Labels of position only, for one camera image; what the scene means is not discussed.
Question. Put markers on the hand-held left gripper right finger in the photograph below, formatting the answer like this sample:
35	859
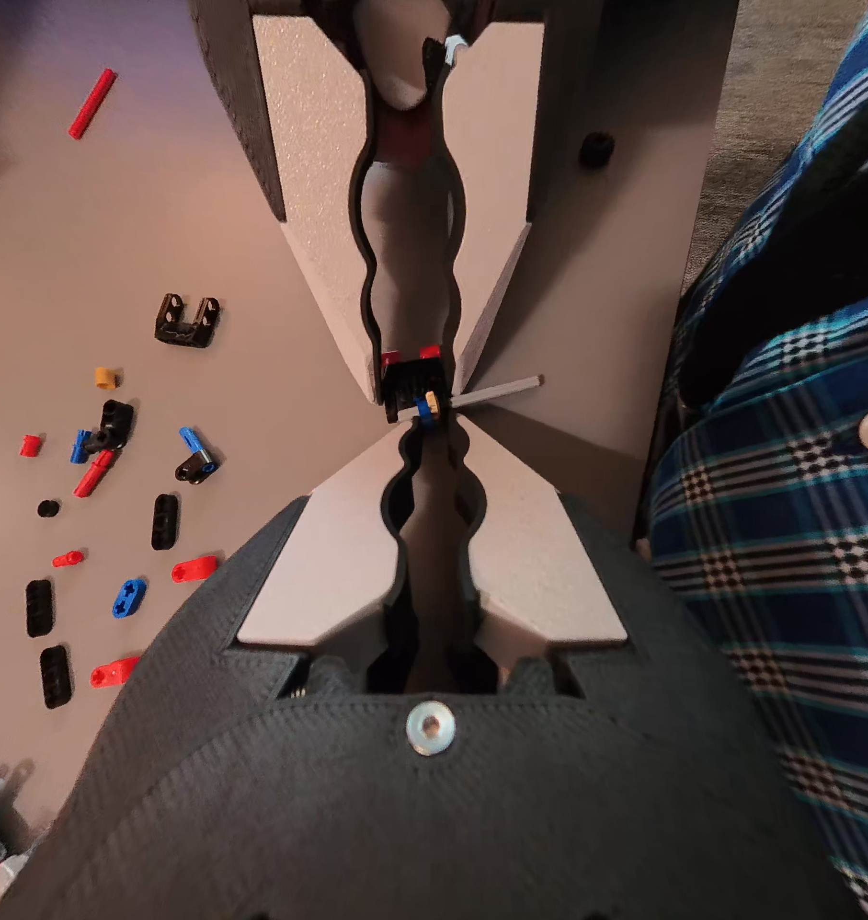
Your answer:
542	568

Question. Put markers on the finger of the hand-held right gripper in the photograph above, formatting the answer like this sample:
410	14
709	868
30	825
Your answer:
312	144
499	144

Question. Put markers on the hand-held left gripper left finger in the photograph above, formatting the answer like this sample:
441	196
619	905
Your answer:
326	568

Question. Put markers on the small black lego assembly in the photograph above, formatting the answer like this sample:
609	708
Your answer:
409	384

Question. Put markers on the red lego connector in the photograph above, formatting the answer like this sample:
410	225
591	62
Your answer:
114	673
193	569

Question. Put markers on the long red lego axle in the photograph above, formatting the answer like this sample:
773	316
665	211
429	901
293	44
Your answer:
93	104

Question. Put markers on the black short lego beam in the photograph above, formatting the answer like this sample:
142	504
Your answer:
39	608
55	677
164	521

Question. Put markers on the blue short lego beam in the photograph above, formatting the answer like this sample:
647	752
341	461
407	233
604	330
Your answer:
129	598

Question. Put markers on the black u-shaped lego piece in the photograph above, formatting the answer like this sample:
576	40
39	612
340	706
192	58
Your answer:
182	334

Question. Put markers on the red lego axle pin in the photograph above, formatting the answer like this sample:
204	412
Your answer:
93	474

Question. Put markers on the small red lego pin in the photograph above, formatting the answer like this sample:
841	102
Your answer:
67	559

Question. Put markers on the black round lego piece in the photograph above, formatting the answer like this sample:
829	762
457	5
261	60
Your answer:
48	508

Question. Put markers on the tan lego bush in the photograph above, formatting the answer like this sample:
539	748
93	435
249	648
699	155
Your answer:
106	378

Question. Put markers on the red lego bush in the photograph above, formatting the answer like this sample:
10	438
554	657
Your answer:
30	445

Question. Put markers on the black round table cap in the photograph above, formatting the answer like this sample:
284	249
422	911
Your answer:
596	149

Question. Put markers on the person's plaid shirt torso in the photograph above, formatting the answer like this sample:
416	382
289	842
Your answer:
764	575

